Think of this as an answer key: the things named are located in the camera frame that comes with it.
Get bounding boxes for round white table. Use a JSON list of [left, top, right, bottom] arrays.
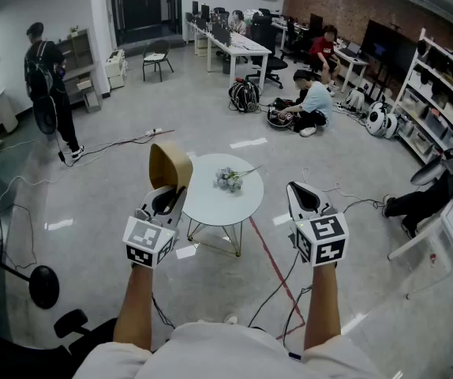
[[182, 153, 265, 258]]

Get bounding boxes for black armrest office chair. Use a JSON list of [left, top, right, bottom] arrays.
[[0, 309, 117, 379]]

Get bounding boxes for pale blue artificial flower bunch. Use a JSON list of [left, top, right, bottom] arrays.
[[213, 165, 263, 193]]

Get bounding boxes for person's white shirt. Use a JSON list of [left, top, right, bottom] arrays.
[[72, 321, 389, 379]]

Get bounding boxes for brown rectangular tray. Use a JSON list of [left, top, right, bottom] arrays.
[[148, 141, 194, 191]]

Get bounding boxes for small black fan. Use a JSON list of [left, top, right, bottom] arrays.
[[32, 95, 60, 136]]

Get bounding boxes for black floor fan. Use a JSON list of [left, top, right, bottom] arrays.
[[0, 178, 60, 310]]

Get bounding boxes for large black screen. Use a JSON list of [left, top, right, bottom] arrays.
[[360, 19, 419, 74]]

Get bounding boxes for long white desk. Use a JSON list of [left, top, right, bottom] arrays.
[[184, 17, 273, 90]]

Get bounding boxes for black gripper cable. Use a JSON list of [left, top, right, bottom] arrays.
[[248, 250, 313, 347]]

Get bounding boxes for dark door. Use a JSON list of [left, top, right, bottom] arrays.
[[110, 0, 182, 43]]

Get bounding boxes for person's right forearm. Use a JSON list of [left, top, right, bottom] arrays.
[[303, 265, 344, 351]]

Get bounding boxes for white desk by brick wall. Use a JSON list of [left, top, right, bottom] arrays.
[[271, 20, 369, 94]]

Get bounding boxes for grey cabinet shelf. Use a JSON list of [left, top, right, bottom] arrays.
[[56, 28, 103, 114]]

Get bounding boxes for open laptop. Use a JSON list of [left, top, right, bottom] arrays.
[[339, 41, 361, 58]]

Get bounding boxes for white drawer unit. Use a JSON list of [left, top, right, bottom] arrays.
[[104, 48, 128, 90]]

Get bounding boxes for white shelving unit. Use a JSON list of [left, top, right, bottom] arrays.
[[391, 28, 453, 165]]

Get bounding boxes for black chair with cushion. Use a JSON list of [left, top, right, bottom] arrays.
[[142, 39, 175, 82]]

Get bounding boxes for white and black round backpack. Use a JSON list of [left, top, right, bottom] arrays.
[[365, 100, 399, 140]]

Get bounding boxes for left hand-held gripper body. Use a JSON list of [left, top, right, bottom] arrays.
[[122, 203, 177, 268]]

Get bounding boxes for person's left forearm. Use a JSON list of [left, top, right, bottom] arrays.
[[113, 265, 156, 353]]

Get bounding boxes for open black bag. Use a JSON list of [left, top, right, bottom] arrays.
[[266, 97, 302, 130]]

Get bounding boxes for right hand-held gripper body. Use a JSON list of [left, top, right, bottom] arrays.
[[295, 202, 349, 267]]

